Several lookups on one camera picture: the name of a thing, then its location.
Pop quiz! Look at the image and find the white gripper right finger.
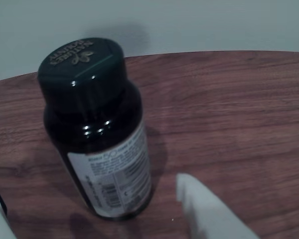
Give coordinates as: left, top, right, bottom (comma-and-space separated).
176, 173, 261, 239

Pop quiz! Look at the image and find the dark pill bottle green cap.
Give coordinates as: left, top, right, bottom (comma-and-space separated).
37, 37, 154, 221

